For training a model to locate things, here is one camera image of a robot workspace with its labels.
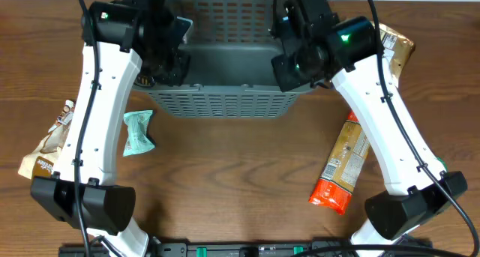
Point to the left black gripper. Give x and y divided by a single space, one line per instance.
178 76

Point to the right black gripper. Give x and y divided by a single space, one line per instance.
285 82

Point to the grey plastic basket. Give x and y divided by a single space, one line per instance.
230 74

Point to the gold foil food bag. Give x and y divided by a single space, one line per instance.
397 50

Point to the teal snack wrapper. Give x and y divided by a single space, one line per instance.
137 140

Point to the orange pasta packet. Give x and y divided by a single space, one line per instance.
335 186

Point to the green lid jar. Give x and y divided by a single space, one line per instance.
443 164

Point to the Kleenex tissue multipack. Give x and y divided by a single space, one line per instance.
183 29

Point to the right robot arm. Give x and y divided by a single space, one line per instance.
354 57

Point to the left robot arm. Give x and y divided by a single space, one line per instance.
123 40

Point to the white brown snack pouch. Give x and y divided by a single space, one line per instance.
41 161

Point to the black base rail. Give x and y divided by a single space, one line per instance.
241 250

